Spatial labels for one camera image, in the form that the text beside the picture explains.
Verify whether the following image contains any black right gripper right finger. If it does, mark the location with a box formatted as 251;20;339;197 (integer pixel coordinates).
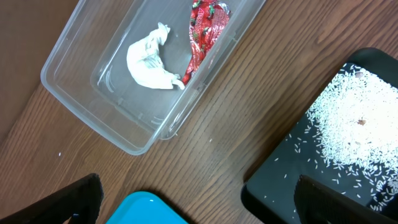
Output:
294;175;397;224

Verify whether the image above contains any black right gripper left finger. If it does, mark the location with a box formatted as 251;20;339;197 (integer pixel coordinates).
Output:
1;173;104;224

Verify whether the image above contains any white napkin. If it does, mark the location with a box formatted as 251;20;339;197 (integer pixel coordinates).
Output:
126;22;185;90

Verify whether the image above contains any red snack wrapper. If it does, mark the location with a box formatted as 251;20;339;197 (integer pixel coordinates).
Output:
182;0;230;85

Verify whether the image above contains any teal plastic tray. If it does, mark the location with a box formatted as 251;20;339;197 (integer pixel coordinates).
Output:
106;191;187;224

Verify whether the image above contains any black plastic tray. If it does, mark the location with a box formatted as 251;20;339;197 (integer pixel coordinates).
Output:
241;47;397;223

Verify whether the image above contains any pile of white rice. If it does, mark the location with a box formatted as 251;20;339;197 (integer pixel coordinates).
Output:
264;63;398;215

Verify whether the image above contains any clear plastic container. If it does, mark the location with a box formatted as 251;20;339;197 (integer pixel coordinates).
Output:
41;0;265;155

